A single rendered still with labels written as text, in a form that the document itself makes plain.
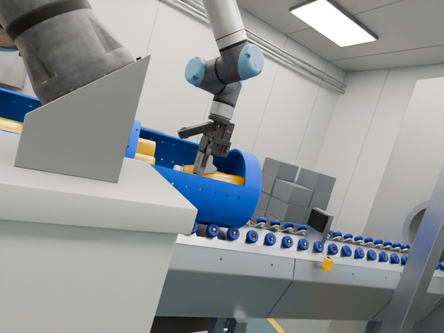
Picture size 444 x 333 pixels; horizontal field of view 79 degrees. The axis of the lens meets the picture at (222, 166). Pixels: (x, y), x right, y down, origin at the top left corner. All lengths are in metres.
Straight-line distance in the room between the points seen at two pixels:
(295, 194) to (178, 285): 3.08
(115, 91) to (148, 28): 4.07
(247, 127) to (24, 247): 4.81
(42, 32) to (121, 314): 0.38
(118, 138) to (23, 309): 0.23
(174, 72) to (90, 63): 4.07
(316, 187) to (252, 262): 3.22
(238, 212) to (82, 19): 0.65
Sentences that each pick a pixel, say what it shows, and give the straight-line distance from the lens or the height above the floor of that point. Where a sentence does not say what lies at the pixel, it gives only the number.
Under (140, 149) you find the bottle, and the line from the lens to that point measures 0.86.
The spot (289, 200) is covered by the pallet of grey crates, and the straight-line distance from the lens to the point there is 3.83.
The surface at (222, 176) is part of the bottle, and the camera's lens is 0.89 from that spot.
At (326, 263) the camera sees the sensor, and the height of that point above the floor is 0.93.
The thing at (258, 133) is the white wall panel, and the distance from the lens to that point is 5.21.
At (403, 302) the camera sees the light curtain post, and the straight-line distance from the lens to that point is 1.18.
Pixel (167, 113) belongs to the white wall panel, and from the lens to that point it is 4.42.
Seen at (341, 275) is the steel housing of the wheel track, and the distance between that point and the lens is 1.26.
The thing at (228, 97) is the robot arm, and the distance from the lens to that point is 0.85.
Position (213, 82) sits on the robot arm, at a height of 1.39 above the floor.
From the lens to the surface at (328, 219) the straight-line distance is 1.21.
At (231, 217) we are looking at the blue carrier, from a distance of 0.88.
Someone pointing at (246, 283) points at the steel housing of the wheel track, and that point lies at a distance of 1.02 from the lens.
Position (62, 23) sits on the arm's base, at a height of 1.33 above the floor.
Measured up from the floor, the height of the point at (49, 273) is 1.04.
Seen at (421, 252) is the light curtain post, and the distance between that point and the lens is 1.14.
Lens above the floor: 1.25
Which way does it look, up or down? 5 degrees down
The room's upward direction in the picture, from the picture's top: 17 degrees clockwise
